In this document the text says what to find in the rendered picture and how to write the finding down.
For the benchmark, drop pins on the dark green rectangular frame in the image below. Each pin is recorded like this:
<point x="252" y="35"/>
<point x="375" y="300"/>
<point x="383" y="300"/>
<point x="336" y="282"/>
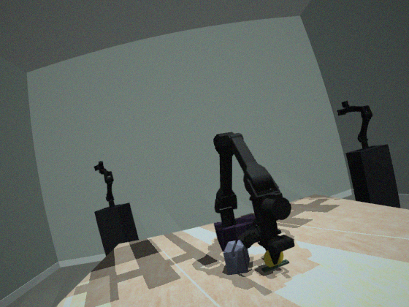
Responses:
<point x="284" y="262"/>

